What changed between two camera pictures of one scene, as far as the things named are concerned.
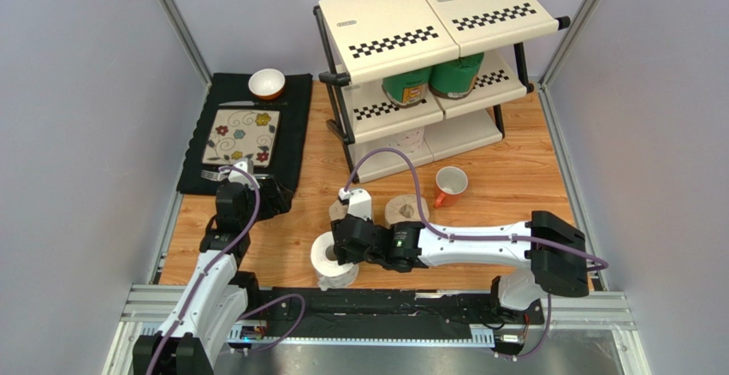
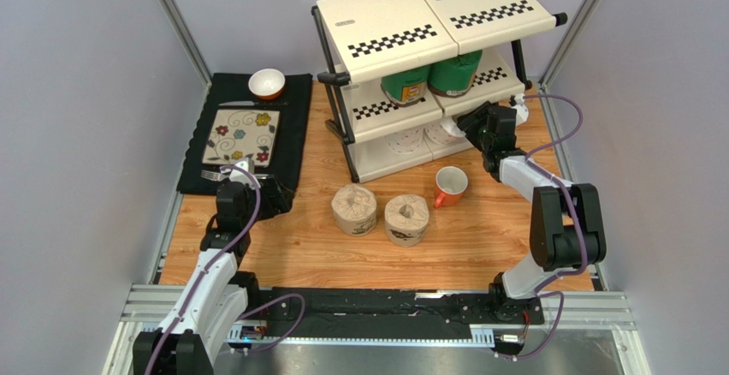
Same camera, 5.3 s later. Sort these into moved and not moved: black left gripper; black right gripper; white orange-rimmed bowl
Moved: black right gripper
Not moved: black left gripper; white orange-rimmed bowl
